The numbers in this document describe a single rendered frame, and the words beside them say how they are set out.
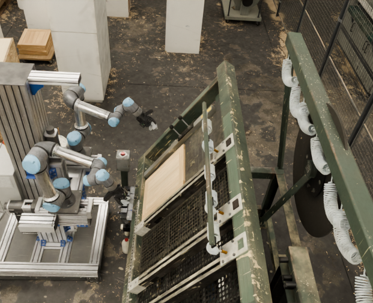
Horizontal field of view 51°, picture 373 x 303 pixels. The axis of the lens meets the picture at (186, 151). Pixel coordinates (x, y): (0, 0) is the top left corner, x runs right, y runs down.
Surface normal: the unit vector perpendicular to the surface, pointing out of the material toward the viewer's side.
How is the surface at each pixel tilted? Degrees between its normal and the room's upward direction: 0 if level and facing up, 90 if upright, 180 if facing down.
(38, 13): 90
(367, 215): 0
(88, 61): 90
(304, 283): 0
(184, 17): 90
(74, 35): 90
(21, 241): 0
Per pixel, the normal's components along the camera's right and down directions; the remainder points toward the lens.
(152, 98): 0.07, -0.70
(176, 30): 0.02, 0.71
